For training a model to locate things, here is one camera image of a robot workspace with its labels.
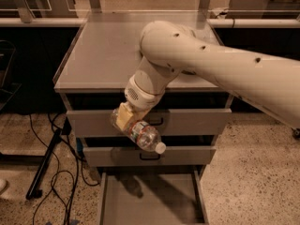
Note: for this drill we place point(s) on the white counter rail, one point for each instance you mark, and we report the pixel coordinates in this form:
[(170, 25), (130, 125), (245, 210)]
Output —
[(216, 23)]

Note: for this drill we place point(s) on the black floor stand bar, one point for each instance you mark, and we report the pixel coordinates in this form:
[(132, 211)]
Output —
[(34, 191)]

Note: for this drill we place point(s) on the black caster wheel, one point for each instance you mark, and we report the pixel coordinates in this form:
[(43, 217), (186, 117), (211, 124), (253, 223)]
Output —
[(296, 133)]

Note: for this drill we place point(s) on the grey top drawer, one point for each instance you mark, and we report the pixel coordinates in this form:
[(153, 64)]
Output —
[(172, 122)]

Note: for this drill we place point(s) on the grey drawer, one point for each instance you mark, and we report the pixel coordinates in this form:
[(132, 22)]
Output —
[(172, 122), (151, 199), (129, 156)]

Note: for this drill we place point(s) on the grey bottom drawer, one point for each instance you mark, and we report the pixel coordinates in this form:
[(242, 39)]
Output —
[(151, 199)]

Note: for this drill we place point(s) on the grey middle drawer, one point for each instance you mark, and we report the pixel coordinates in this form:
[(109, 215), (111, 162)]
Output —
[(129, 156)]

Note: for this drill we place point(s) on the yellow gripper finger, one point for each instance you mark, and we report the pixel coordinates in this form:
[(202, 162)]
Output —
[(127, 114)]

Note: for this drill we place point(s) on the grey drawer cabinet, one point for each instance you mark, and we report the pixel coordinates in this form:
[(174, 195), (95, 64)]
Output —
[(104, 56)]

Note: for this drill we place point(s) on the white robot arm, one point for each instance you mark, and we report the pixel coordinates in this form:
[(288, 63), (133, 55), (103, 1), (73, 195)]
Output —
[(268, 83)]

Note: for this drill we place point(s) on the black chair frame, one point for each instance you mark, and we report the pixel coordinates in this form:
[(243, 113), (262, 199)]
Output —
[(8, 88)]

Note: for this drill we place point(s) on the clear plastic water bottle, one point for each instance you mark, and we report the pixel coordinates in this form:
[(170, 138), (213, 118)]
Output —
[(141, 133)]

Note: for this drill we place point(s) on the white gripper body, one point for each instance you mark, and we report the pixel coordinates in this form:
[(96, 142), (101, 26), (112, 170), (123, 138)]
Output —
[(141, 97)]

